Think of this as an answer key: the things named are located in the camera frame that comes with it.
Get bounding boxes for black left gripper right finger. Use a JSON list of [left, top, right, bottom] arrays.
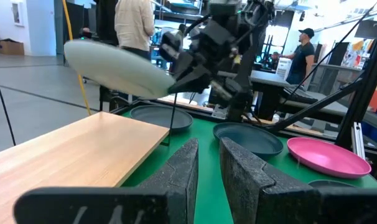
[[220, 136, 377, 224]]

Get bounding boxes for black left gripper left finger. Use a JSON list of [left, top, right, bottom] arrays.
[[13, 138, 199, 224]]

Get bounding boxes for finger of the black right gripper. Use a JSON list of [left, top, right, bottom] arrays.
[[172, 50, 196, 83], [167, 65, 213, 95]]

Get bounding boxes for dark grey plate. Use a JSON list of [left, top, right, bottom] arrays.
[[308, 179, 357, 190], [129, 105, 194, 132]]

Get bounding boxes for dark teal plate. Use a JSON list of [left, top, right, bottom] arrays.
[[212, 121, 284, 160]]

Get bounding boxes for light green plate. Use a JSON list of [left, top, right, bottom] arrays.
[[63, 39, 176, 100]]

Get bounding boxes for magenta pink plate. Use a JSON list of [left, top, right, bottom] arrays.
[[286, 137, 372, 180]]

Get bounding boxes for wooden shelf black metal legs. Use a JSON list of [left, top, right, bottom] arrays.
[[0, 93, 179, 224]]

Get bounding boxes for person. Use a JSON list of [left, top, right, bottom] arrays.
[[268, 51, 281, 71], [78, 27, 93, 40], [175, 23, 188, 52], [280, 27, 316, 85], [114, 0, 156, 60]]

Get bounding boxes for green table mat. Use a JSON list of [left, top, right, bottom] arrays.
[[119, 108, 377, 224]]

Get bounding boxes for metal storage rack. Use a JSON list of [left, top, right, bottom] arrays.
[[153, 0, 205, 29]]

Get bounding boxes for grey desk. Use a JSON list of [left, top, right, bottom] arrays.
[[218, 70, 377, 131]]

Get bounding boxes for white ribbed box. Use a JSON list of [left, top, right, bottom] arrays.
[[275, 57, 292, 79]]

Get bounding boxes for black partition panel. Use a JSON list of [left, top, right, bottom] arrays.
[[95, 0, 119, 46]]

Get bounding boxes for cardboard box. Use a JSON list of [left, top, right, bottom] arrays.
[[0, 37, 26, 56]]

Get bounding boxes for yellow cable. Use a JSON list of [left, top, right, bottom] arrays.
[[62, 0, 93, 116]]

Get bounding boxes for silver aluminium bracket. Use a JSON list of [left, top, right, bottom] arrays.
[[351, 121, 367, 160]]

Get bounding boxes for colourful wall poster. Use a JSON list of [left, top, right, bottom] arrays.
[[340, 39, 373, 69]]

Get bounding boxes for black metal rig frame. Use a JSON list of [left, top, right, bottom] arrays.
[[109, 14, 377, 187]]

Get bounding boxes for black wall monitor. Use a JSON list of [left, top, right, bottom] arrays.
[[355, 19, 377, 40]]

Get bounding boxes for framed wall picture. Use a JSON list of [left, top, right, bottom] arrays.
[[10, 1, 25, 27]]

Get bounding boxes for long black cable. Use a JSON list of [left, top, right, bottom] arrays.
[[0, 51, 17, 147]]

